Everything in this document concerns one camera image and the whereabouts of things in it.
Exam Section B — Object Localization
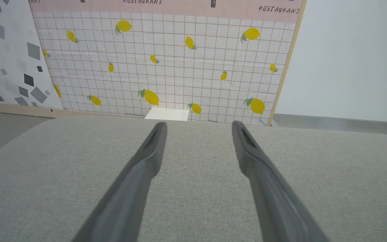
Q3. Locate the white box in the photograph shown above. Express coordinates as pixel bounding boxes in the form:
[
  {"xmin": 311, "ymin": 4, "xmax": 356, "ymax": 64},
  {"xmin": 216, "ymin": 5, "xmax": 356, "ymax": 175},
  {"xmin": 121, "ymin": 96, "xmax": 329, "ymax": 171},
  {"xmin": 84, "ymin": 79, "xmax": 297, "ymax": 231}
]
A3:
[{"xmin": 144, "ymin": 107, "xmax": 190, "ymax": 122}]

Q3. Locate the lemon print grid panel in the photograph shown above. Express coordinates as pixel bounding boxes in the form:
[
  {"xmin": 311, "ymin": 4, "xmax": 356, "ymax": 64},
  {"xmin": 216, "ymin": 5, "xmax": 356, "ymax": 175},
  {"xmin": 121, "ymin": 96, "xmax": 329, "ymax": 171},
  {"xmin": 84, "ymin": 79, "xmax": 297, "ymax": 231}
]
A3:
[{"xmin": 28, "ymin": 0, "xmax": 307, "ymax": 127}]

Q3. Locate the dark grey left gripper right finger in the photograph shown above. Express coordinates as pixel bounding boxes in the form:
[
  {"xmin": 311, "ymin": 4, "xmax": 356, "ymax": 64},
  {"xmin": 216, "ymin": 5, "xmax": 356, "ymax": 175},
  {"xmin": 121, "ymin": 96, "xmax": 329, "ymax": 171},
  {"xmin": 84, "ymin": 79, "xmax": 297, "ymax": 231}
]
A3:
[{"xmin": 231, "ymin": 121, "xmax": 332, "ymax": 242}]

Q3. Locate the white partition board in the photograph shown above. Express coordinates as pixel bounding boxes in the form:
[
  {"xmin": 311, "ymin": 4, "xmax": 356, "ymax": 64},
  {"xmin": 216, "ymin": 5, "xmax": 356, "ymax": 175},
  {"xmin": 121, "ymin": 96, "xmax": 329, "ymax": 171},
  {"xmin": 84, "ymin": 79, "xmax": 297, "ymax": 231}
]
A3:
[{"xmin": 275, "ymin": 0, "xmax": 387, "ymax": 123}]

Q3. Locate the grey diamond pattern panel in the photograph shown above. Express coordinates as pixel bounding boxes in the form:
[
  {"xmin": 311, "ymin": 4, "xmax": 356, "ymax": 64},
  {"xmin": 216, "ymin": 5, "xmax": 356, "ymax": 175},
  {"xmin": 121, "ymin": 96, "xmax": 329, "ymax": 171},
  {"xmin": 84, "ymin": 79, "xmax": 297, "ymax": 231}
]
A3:
[{"xmin": 0, "ymin": 0, "xmax": 63, "ymax": 111}]

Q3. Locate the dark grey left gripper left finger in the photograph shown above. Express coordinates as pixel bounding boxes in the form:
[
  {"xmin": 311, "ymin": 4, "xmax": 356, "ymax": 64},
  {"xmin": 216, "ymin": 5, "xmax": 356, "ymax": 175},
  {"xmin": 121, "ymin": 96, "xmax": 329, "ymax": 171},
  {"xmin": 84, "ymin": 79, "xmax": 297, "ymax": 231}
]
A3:
[{"xmin": 72, "ymin": 122, "xmax": 168, "ymax": 242}]

